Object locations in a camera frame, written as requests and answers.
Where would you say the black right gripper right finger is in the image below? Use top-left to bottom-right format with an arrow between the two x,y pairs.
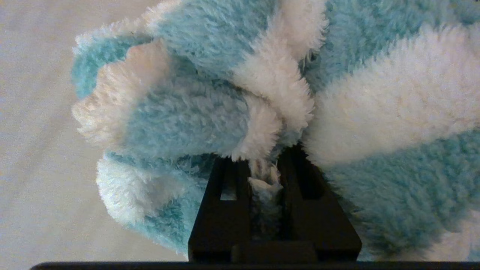
277,144 -> 362,262

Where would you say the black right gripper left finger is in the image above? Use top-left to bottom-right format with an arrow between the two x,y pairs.
188,157 -> 252,262

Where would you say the green white striped towel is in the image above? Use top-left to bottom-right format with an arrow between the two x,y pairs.
70,0 -> 480,262

